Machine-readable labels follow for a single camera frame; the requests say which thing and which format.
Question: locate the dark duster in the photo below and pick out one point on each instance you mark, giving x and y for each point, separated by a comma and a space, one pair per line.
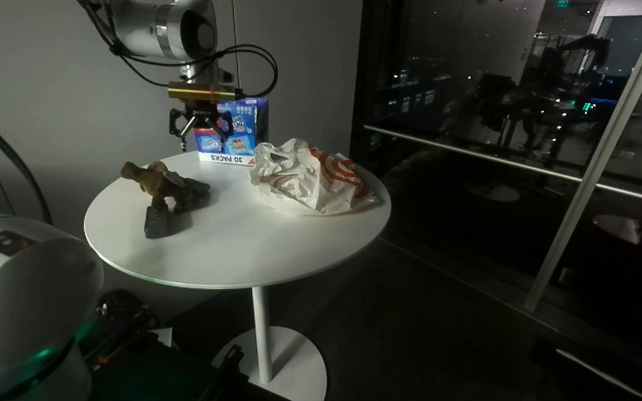
166, 221

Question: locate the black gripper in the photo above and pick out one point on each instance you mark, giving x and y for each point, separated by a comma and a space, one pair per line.
197, 117

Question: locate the white window rail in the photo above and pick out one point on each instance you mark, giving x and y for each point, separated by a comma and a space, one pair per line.
513, 165

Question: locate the white table pedestal with base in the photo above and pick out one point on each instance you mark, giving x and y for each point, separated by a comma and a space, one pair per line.
264, 348

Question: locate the black equipment under table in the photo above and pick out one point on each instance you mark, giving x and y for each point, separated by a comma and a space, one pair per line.
150, 348

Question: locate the white red plastic bag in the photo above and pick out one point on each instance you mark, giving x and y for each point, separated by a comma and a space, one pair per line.
314, 178

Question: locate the blue snack variety box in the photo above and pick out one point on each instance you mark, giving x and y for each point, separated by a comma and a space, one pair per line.
244, 128

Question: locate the white window frame post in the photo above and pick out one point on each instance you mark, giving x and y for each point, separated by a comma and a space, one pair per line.
597, 156

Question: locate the brown moose toy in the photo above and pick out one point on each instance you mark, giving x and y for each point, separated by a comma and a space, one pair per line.
164, 184

